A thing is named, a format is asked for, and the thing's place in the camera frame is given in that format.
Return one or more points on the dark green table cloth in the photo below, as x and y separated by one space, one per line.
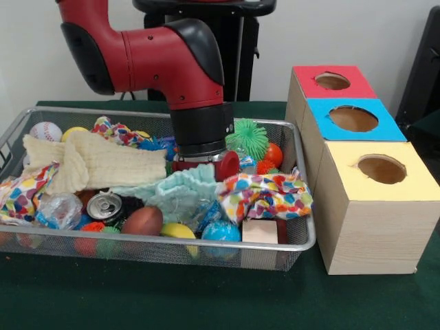
206 295

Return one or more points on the cream yellow waffle cloth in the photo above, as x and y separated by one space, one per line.
103 165

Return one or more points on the silver drink can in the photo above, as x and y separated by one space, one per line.
104 205

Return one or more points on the pale wooden cube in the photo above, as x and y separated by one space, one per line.
260 232

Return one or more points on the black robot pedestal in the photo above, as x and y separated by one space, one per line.
244 48

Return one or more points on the colourful dotted fabric strip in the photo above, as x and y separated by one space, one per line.
120 132

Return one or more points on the wooden box with three holes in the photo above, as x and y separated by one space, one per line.
371 220

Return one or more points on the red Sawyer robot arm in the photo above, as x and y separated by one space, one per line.
172 62

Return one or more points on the red ball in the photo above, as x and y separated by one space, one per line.
274 154

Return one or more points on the brown football toy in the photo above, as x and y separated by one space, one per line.
142 221

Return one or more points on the smooth yellow ball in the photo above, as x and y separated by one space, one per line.
74 133

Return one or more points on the clear mesh bin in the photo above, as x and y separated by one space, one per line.
302 227

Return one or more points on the colourful polka dot fabric toy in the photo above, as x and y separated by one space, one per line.
24 199

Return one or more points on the white baseball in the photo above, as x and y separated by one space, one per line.
45 131

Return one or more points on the blue globe ball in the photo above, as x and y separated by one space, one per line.
221 232

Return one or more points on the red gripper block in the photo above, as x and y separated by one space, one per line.
223 166

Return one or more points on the green spiky ball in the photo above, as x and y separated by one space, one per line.
249 137

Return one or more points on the black equipment stand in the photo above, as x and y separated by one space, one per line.
423 69

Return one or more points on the colourful patchwork fabric toy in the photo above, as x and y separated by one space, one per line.
265 196

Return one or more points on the mint green waffle cloth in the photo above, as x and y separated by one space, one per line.
179 196

